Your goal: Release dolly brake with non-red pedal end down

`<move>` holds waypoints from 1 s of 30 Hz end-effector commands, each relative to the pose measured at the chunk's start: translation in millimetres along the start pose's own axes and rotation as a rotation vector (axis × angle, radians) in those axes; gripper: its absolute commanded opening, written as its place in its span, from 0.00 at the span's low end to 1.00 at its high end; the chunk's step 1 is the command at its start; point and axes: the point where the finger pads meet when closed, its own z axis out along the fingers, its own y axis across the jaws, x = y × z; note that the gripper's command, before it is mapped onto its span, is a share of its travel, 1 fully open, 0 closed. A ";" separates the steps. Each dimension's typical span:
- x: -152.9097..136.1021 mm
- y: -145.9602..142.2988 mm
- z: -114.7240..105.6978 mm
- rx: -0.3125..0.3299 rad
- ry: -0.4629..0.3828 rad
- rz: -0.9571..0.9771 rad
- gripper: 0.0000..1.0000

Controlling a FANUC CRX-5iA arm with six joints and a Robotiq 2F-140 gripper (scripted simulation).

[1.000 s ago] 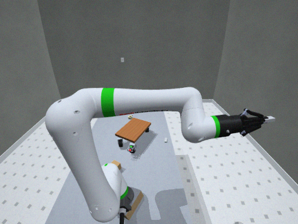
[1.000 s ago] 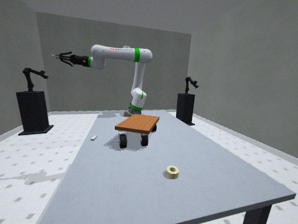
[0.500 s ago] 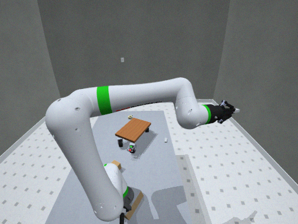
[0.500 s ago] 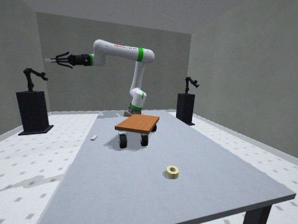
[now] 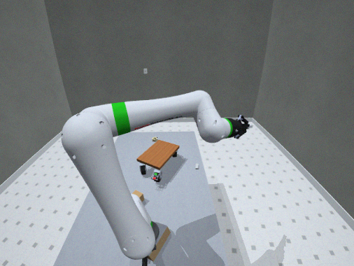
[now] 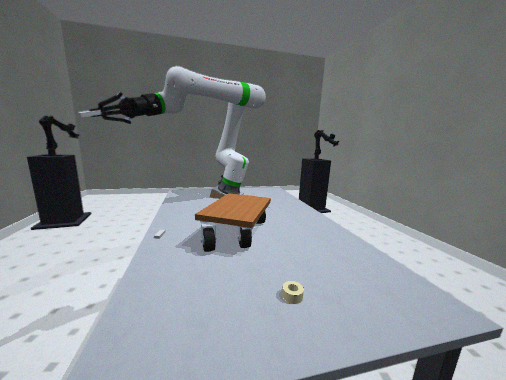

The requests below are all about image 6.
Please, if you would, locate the beige roll of masking tape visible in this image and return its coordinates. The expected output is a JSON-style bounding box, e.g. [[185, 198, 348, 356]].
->
[[282, 281, 304, 304]]

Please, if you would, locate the wooden dolly with black casters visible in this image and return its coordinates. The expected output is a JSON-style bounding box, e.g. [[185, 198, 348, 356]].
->
[[195, 193, 271, 252]]

